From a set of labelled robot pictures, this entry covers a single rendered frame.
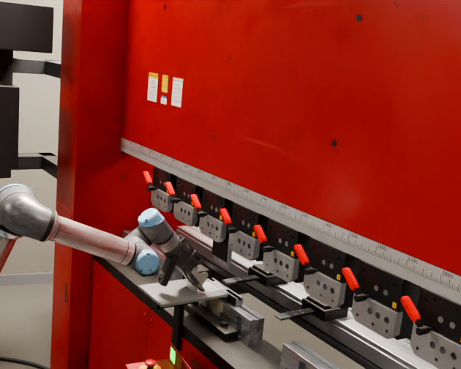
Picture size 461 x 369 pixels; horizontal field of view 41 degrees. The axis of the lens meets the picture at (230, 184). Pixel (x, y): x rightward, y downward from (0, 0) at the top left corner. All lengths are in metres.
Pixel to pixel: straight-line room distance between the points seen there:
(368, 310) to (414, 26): 0.71
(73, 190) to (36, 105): 1.80
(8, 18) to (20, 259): 2.42
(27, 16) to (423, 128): 1.89
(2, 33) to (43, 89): 1.80
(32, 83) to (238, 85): 2.71
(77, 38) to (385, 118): 1.62
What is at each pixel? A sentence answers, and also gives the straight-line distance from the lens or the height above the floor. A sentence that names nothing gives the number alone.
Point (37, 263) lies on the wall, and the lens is 4.90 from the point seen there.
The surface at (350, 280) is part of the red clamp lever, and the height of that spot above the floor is 1.29.
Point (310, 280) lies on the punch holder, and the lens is 1.82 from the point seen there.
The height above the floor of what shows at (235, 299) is 1.00.
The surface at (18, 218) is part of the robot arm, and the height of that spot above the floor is 1.33.
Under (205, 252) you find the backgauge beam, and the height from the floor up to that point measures 0.94.
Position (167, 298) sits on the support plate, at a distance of 2.16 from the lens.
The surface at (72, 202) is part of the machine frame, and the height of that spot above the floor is 1.10.
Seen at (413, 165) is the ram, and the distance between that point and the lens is 1.53.
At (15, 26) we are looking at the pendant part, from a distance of 2.87.
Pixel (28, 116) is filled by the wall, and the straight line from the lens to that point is 4.63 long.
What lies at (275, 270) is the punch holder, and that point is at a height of 1.19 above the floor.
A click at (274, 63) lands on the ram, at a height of 1.81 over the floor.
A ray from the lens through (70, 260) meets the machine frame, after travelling 3.00.
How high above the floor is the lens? 1.84
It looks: 12 degrees down
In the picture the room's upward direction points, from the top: 5 degrees clockwise
